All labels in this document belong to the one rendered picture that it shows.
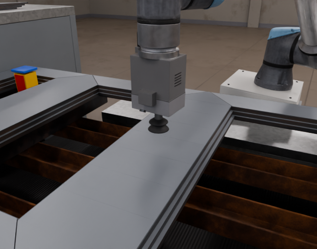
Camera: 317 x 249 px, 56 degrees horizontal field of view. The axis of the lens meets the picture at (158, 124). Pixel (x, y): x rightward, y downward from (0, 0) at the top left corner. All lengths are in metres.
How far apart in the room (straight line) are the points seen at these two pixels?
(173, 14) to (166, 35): 0.04
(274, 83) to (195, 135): 0.64
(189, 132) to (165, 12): 0.29
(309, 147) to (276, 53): 0.39
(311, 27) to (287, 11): 8.20
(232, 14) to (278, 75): 8.34
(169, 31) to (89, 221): 0.32
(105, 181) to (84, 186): 0.04
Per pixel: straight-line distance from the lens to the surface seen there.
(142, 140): 0.64
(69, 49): 1.59
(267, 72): 1.26
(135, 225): 0.44
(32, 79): 1.13
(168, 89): 0.52
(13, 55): 1.36
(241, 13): 9.49
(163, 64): 0.52
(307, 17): 1.03
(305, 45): 1.15
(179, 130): 0.68
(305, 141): 1.09
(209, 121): 0.74
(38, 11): 1.45
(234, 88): 1.20
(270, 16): 9.33
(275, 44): 1.24
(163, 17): 0.51
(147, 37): 0.52
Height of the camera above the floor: 1.15
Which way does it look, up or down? 26 degrees down
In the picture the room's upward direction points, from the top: straight up
